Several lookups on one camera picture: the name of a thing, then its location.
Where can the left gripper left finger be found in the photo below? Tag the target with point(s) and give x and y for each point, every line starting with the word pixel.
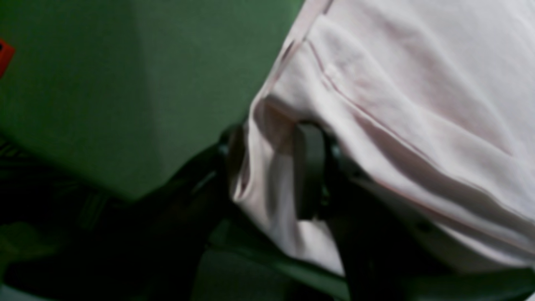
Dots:
pixel 148 251

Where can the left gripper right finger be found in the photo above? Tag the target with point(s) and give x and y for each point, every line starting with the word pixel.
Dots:
pixel 389 251

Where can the pink t-shirt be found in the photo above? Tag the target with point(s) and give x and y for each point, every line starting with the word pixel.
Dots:
pixel 434 99

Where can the green table cloth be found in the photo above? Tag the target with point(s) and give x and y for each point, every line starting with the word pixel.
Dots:
pixel 121 94

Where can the red black clamp left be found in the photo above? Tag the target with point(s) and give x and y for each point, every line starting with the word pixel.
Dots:
pixel 6 54

